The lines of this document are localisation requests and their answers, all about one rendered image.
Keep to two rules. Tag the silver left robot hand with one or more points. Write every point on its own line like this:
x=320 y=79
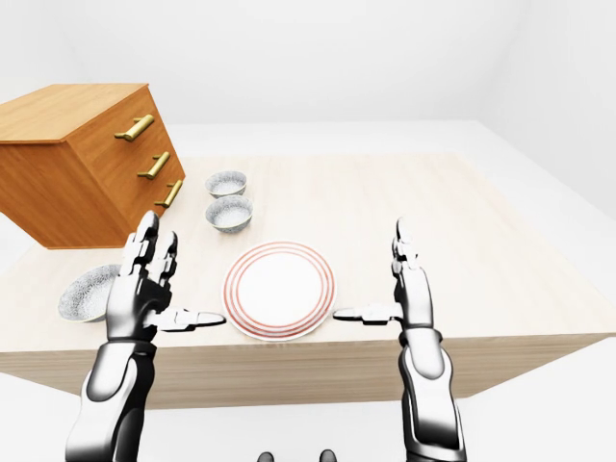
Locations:
x=130 y=298

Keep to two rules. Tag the patterned grey bowl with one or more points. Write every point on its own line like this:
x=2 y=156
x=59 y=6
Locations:
x=84 y=296
x=229 y=214
x=226 y=184

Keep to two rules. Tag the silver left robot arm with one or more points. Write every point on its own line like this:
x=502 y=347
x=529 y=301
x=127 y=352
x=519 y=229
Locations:
x=113 y=399

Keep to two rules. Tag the wooden cabinet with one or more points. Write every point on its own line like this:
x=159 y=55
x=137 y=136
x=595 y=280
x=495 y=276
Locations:
x=53 y=183

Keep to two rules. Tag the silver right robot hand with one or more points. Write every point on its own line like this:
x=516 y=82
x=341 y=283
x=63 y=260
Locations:
x=413 y=298

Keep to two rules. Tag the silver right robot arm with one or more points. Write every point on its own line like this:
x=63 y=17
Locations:
x=430 y=394

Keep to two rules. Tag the wooden drawer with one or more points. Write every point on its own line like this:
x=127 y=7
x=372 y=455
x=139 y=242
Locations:
x=103 y=139
x=144 y=207
x=127 y=178

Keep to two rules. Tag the small dark rounded shape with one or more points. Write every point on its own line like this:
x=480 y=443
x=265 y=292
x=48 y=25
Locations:
x=328 y=455
x=265 y=456

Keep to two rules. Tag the white plate with red rings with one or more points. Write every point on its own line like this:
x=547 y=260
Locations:
x=278 y=290

